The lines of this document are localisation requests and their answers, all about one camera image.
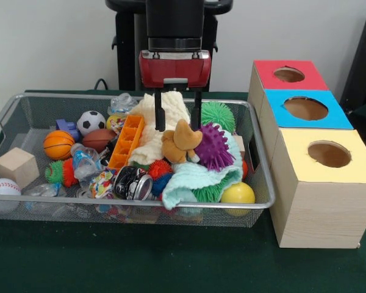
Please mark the white baseball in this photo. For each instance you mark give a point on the white baseball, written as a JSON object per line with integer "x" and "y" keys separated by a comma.
{"x": 3, "y": 190}

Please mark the black white soccer ball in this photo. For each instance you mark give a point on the black white soccer ball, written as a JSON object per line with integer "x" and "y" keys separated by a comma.
{"x": 91, "y": 122}

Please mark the purple toy piece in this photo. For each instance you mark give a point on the purple toy piece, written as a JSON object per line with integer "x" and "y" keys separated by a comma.
{"x": 65, "y": 126}

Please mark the clear plastic water bottle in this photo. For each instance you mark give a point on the clear plastic water bottle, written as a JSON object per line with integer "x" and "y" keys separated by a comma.
{"x": 83, "y": 161}

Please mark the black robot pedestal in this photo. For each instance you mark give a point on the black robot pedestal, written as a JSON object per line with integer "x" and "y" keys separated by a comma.
{"x": 128, "y": 45}

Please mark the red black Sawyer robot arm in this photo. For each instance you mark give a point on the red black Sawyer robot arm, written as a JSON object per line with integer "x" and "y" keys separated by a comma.
{"x": 175, "y": 24}

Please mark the cream knitted cloth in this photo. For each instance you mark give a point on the cream knitted cloth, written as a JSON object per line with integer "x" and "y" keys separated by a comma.
{"x": 170, "y": 105}

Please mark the clear mesh bin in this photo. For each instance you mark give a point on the clear mesh bin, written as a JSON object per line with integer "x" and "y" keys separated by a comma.
{"x": 33, "y": 103}

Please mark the multicolour spiky caterpillar toy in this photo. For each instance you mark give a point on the multicolour spiky caterpillar toy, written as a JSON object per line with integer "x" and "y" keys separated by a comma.
{"x": 160, "y": 174}
{"x": 61, "y": 172}

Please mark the orange toy building brick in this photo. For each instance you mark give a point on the orange toy building brick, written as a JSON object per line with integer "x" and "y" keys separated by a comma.
{"x": 126, "y": 142}

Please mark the wooden box with three holes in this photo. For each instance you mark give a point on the wooden box with three holes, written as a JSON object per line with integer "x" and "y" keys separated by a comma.
{"x": 323, "y": 213}

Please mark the tan plush toy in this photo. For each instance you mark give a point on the tan plush toy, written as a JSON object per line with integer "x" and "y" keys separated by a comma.
{"x": 178, "y": 143}

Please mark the small yellow printed ball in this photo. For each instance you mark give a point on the small yellow printed ball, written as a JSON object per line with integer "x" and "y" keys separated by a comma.
{"x": 116, "y": 122}

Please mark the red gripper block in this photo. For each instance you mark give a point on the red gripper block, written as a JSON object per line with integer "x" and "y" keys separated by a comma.
{"x": 175, "y": 71}

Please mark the plain wooden block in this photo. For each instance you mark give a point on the plain wooden block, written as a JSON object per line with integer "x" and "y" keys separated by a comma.
{"x": 16, "y": 168}

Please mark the mint knitted cloth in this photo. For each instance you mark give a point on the mint knitted cloth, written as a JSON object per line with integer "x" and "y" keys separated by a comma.
{"x": 198, "y": 180}

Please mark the small orange basketball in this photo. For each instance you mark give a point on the small orange basketball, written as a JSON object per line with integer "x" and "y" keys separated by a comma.
{"x": 58, "y": 145}

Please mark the crushed black can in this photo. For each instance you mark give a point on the crushed black can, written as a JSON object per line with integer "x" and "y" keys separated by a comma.
{"x": 132, "y": 183}

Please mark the black standing panel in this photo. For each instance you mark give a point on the black standing panel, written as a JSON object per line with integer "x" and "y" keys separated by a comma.
{"x": 363, "y": 61}

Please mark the brown toy football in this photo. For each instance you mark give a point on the brown toy football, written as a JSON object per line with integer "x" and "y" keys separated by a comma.
{"x": 97, "y": 139}

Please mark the green spiky ball with eyes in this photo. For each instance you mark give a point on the green spiky ball with eyes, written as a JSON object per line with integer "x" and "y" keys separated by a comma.
{"x": 216, "y": 113}

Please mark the purple spiky ball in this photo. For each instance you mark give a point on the purple spiky ball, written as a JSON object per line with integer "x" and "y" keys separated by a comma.
{"x": 215, "y": 149}

